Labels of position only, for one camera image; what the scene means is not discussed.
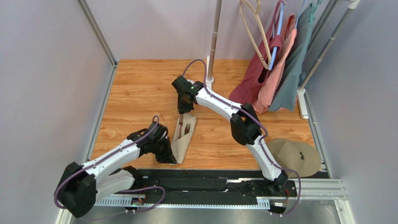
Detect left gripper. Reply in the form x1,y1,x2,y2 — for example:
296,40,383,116
151,136,177,164

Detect beige cloth napkin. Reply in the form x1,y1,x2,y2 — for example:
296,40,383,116
171,114,197,164

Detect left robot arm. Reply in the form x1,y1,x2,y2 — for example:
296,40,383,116
54,121,177,218

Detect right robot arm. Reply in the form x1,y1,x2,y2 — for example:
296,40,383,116
172,76,288,191

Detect maroon tank top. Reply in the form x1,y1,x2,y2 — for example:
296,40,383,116
229,0,273,104

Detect pink shirt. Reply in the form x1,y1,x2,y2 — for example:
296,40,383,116
253,14,297,113

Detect left rack pole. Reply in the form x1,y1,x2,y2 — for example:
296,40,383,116
207,0,222,78

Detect rack pole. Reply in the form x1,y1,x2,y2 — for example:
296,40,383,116
207,0,222,78
298,0,361,92

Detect blue hanger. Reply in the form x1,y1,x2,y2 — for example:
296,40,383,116
268,0,285,70

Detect teal shirt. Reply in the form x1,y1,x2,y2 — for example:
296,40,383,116
268,2,317,112

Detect beige wooden hanger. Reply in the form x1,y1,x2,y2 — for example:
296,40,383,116
239,0,271,70

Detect right white rack foot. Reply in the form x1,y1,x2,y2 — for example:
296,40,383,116
297,88,309,119

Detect beige baseball cap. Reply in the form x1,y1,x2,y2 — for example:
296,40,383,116
267,139,321,178

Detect right rack pole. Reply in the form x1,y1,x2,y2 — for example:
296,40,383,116
298,0,361,92

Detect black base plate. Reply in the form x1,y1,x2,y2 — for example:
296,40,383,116
84,168,330,206

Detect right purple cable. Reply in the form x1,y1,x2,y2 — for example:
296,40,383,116
182,59,302,217

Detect purple cable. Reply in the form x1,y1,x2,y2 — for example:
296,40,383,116
54,115,167,213
182,59,302,217

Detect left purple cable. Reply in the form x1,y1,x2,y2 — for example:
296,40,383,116
54,115,167,213

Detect left aluminium corner post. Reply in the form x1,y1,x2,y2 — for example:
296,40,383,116
76,0,118,68

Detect aluminium corner post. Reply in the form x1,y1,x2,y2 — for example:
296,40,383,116
76,0,118,68
302,0,339,70

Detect right aluminium corner post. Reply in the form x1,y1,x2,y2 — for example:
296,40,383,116
302,0,339,70

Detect aluminium frame rail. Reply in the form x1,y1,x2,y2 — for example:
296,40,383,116
67,168,355,224

